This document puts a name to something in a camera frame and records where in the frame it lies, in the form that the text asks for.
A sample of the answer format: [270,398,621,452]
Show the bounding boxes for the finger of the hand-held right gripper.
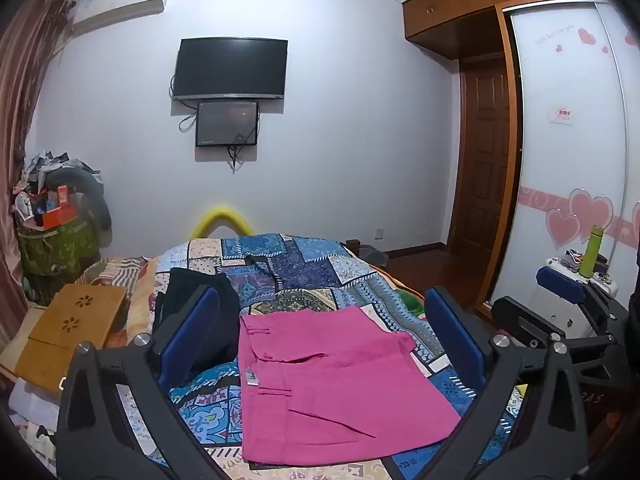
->
[536,265,631,341]
[491,296,626,367]

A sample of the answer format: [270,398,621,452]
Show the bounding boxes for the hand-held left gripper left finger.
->
[56,284,241,480]

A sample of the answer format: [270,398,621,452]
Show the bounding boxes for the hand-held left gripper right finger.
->
[424,286,601,480]

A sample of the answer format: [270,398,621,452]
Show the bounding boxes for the pink pants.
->
[239,306,462,463]

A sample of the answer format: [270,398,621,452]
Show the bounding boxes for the black garment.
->
[152,267,241,376]

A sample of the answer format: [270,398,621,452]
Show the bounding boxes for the white bedside cabinet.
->
[532,255,621,341]

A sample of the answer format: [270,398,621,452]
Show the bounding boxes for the green bottle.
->
[579,226,605,278]

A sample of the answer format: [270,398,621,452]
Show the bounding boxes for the green cloth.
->
[395,290,427,312]

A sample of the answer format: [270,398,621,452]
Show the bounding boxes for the orange striped bed sheet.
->
[75,256,161,351]

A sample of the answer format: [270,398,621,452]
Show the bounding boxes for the grey floor basket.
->
[357,244,390,266]

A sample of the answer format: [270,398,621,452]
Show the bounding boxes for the white heart-print wardrobe door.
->
[487,0,640,311]

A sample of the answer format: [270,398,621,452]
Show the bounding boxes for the wooden lap desk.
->
[14,284,128,393]

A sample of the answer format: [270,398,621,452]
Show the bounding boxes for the yellow foam tube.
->
[189,204,256,238]

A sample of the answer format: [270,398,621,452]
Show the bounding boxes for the patchwork printed blanket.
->
[115,232,521,480]

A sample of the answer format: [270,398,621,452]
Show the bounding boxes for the brown wooden door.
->
[447,52,511,261]

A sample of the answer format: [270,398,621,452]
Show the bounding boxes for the grey curved cushion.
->
[50,165,113,261]

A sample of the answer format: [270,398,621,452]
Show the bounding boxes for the pile of papers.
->
[7,375,66,461]

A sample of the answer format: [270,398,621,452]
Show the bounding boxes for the orange box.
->
[35,185,76,228]

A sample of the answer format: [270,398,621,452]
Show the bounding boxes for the pile of clothes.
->
[12,150,103,211]

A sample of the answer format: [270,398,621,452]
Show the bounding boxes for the wooden overhead cabinet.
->
[402,0,608,58]

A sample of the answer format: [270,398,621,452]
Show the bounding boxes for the brown striped curtain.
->
[0,0,76,321]

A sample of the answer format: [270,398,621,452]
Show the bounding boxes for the white air conditioner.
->
[70,0,166,36]

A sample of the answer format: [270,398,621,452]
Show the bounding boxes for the small wall monitor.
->
[195,101,260,148]

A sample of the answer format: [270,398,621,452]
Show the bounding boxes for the black television cable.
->
[170,74,199,134]

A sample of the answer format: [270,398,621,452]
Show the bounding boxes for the large wall television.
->
[172,37,289,102]

